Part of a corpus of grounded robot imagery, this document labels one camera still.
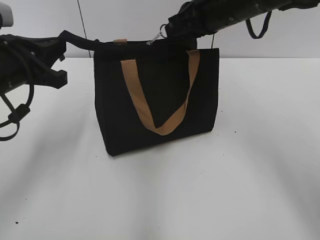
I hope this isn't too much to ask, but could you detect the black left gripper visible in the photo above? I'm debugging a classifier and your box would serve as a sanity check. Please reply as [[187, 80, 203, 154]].
[[0, 30, 103, 89]]

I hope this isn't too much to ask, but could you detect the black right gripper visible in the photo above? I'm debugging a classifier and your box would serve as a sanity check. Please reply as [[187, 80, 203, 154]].
[[164, 0, 218, 47]]

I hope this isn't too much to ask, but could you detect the silver zipper pull ring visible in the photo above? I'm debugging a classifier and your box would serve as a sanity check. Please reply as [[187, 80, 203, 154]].
[[146, 23, 168, 46]]

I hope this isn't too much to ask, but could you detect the black tote bag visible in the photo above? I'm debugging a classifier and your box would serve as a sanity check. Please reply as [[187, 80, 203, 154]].
[[93, 39, 220, 156]]

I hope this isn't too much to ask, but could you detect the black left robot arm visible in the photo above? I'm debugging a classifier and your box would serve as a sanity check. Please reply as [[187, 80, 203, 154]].
[[0, 30, 100, 93]]

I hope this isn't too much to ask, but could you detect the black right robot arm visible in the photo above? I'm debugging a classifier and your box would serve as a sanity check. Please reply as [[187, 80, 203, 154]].
[[160, 0, 320, 40]]

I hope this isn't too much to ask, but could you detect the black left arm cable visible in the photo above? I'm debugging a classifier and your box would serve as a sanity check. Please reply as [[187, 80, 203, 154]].
[[0, 39, 36, 143]]

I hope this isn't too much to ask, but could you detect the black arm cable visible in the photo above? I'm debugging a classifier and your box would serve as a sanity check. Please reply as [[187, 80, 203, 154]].
[[0, 39, 36, 143], [245, 10, 273, 40]]

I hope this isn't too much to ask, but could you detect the tan rear bag handle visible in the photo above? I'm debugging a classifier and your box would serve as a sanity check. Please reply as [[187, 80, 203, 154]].
[[112, 38, 128, 45]]

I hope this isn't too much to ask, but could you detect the tan bag handle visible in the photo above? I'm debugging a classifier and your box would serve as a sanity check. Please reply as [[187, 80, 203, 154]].
[[112, 38, 128, 45], [120, 49, 201, 136]]

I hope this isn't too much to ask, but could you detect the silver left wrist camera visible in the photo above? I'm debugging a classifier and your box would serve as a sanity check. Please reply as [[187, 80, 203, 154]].
[[0, 2, 14, 28]]

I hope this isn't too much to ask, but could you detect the tan front bag handle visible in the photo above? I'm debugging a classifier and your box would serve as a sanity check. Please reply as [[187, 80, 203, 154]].
[[120, 49, 201, 136]]

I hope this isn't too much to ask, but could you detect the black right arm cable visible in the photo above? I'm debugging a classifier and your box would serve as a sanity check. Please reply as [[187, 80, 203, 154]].
[[245, 10, 273, 40]]

